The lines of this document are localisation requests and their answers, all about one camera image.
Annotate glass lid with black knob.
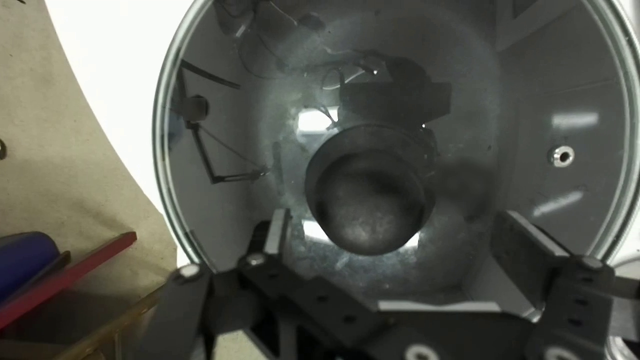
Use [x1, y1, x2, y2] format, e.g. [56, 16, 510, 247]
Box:
[153, 0, 640, 285]

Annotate blue rounded object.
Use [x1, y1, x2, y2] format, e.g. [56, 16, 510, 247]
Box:
[0, 229, 65, 302]

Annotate red flat stick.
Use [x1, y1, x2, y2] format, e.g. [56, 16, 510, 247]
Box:
[0, 229, 138, 332]

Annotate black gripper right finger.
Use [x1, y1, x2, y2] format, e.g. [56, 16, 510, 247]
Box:
[493, 210, 640, 360]

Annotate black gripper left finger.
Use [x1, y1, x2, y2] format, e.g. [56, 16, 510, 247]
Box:
[136, 208, 402, 360]

